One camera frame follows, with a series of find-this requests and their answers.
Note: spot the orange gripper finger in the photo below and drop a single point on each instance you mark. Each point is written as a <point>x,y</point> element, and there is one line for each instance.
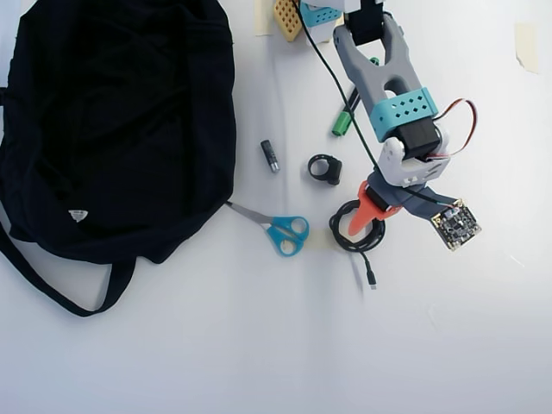
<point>364,213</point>

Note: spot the white and teal robot base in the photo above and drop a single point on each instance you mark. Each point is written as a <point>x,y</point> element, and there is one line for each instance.
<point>321,21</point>

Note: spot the grey and teal robot arm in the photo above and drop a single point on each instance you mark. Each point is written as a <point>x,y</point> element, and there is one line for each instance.
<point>375,82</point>

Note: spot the black fabric bag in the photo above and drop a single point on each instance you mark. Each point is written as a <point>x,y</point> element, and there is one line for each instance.
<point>108,129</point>

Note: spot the beige masking tape strip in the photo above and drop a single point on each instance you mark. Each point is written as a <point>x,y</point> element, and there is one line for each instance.
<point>263,19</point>
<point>528,47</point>
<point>321,239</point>

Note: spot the black marker with green cap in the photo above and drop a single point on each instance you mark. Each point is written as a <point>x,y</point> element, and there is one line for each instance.
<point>340,124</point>

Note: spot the black cylindrical battery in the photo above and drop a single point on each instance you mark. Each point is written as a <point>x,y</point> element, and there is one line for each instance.
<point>270,157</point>

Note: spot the yellow perforated block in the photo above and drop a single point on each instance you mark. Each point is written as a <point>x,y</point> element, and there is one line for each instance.
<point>288,19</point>

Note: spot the bare camera circuit board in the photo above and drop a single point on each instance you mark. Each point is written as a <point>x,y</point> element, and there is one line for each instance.
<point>457,226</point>

